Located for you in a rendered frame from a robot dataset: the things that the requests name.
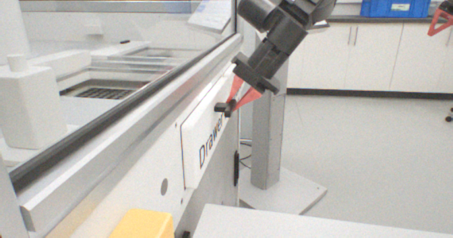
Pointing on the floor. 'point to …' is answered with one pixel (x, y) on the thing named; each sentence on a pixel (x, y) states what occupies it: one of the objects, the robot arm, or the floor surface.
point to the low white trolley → (290, 226)
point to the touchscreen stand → (274, 160)
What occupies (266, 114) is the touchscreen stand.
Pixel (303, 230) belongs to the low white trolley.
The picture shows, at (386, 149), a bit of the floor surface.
